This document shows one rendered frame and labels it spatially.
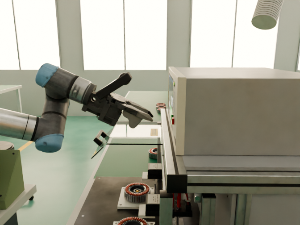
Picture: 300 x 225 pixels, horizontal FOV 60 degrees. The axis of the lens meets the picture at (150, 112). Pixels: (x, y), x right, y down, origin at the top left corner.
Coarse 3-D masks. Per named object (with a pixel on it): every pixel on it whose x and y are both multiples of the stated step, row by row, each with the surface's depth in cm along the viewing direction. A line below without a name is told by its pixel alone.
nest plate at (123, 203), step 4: (152, 188) 116; (152, 192) 113; (120, 196) 110; (120, 200) 107; (124, 200) 107; (120, 204) 104; (124, 204) 104; (128, 204) 104; (132, 204) 104; (136, 204) 104; (120, 208) 103; (124, 208) 103; (128, 208) 103; (132, 208) 103; (136, 208) 103
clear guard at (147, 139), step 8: (112, 128) 113; (120, 128) 109; (128, 128) 109; (136, 128) 109; (144, 128) 109; (152, 128) 109; (160, 128) 109; (112, 136) 99; (120, 136) 99; (128, 136) 99; (136, 136) 99; (144, 136) 99; (152, 136) 99; (160, 136) 99; (104, 144) 92; (112, 144) 91; (120, 144) 91; (128, 144) 91; (136, 144) 91; (144, 144) 91; (152, 144) 91; (160, 144) 91; (96, 152) 92
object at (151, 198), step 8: (152, 200) 82; (176, 200) 86; (184, 200) 86; (144, 208) 85; (152, 208) 80; (176, 208) 81; (184, 208) 82; (144, 216) 81; (152, 216) 81; (176, 216) 81; (184, 216) 81; (176, 224) 82
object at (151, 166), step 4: (148, 164) 108; (152, 164) 108; (156, 164) 108; (160, 164) 108; (148, 168) 105; (152, 168) 105; (156, 168) 105; (160, 168) 105; (144, 172) 110; (148, 172) 104; (152, 172) 104; (156, 172) 104; (160, 172) 104; (144, 176) 106; (148, 176) 104; (152, 176) 104; (156, 176) 104; (160, 176) 104; (144, 180) 105; (148, 180) 105; (152, 180) 105
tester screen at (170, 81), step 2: (170, 76) 96; (170, 78) 96; (170, 80) 96; (172, 80) 84; (170, 82) 96; (172, 82) 84; (170, 84) 96; (172, 84) 83; (170, 86) 96; (172, 86) 83; (170, 88) 95; (172, 88) 83; (170, 90) 95; (172, 90) 83; (170, 92) 95; (172, 92) 83; (170, 94) 95; (172, 94) 83; (170, 96) 95; (172, 96) 83; (170, 98) 95; (170, 100) 95; (172, 100) 83; (168, 102) 107; (170, 102) 95; (172, 102) 83; (168, 104) 107; (170, 104) 95; (172, 104) 83; (170, 106) 95; (170, 108) 95; (168, 110) 107; (170, 110) 95; (170, 118) 95
